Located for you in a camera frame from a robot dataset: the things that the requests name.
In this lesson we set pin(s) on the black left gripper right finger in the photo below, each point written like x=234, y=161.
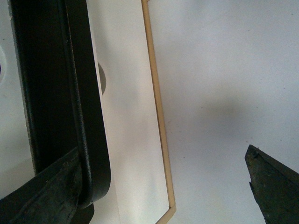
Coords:
x=275, y=187

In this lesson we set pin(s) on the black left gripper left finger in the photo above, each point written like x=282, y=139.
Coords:
x=51, y=197

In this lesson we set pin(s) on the black drawer handle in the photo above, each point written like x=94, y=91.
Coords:
x=61, y=92

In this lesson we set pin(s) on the wooden drawer cabinet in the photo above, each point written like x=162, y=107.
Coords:
x=160, y=115

